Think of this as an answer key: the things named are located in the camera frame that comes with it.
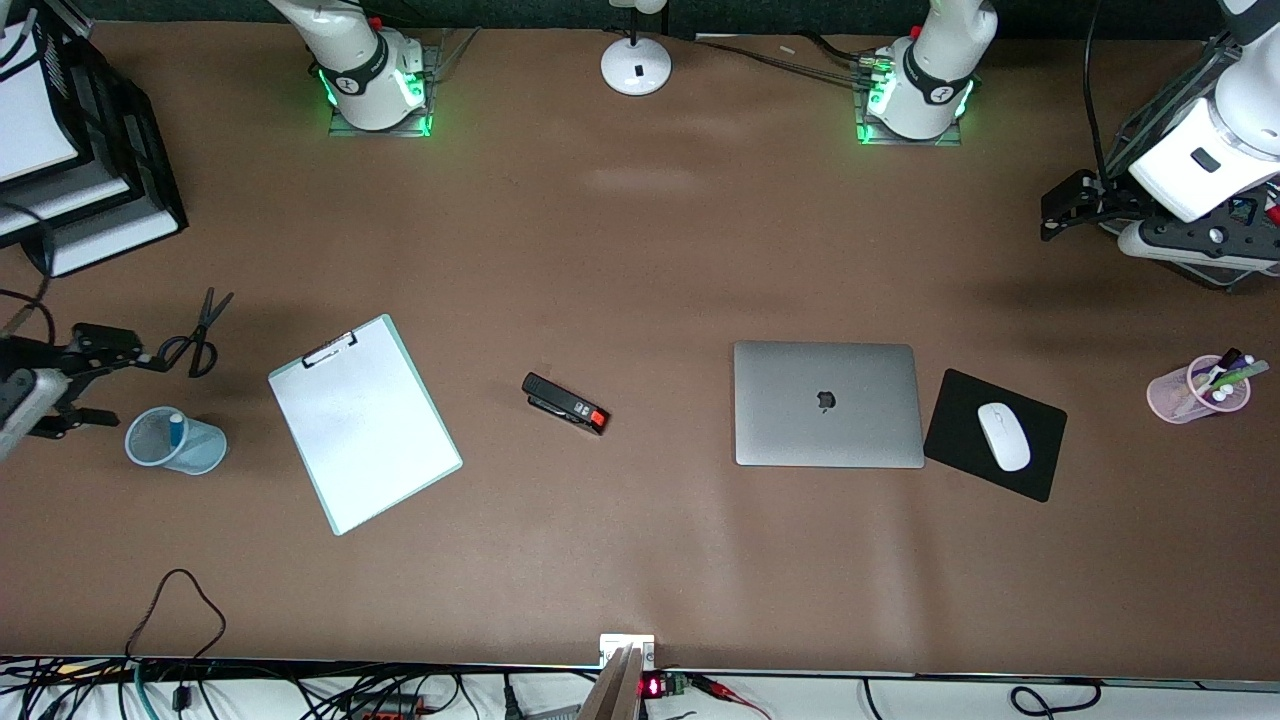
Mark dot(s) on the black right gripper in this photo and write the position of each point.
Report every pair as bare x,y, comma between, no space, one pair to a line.
62,362

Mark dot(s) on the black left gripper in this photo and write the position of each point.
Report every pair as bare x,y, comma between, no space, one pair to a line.
1108,198

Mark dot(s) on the blue marker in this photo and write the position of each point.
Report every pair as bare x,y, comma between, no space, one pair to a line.
176,428

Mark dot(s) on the silver laptop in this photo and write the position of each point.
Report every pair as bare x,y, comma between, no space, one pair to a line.
800,425

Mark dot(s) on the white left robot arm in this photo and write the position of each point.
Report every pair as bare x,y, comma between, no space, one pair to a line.
935,80

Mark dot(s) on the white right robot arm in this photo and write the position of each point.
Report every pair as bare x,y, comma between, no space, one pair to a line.
370,70

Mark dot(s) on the black marker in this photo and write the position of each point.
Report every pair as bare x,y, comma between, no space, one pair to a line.
1228,358

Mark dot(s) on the green marker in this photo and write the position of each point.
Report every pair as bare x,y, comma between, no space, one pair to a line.
1245,373

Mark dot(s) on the blue mesh pen cup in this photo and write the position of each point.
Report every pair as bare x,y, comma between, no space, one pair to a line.
200,448

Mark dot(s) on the white paper stack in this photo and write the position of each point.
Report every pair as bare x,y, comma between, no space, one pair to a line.
60,205
110,245
35,120

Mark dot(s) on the pink pen cup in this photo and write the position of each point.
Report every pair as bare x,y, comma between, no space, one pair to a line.
1170,395

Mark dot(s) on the white computer mouse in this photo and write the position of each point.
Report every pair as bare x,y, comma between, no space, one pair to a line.
1003,435

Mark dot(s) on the white capped pen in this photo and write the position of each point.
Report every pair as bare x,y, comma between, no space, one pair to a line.
1218,397

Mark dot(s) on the black mouse pad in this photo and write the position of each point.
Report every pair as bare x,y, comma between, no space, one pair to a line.
960,430

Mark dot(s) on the black document tray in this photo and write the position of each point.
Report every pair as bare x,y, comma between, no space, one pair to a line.
120,120

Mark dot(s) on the white paper sheet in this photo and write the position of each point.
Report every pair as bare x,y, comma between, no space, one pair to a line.
370,440

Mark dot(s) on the green clipboard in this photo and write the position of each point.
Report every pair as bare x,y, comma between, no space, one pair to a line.
424,397

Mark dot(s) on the white round lamp base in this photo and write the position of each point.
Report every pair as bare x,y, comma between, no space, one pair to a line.
636,65

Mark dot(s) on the black stapler with red end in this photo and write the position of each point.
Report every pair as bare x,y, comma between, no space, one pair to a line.
560,400

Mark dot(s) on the small white box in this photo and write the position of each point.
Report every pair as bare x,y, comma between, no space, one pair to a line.
612,642

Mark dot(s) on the wooden bar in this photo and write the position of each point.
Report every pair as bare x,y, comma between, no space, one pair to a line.
615,695

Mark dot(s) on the red digit display module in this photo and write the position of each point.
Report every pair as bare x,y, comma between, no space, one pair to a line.
652,687

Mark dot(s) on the black perforated mount plate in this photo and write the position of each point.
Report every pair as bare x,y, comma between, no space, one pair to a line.
1190,232

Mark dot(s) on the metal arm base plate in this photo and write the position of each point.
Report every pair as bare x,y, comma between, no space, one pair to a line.
900,142
420,128

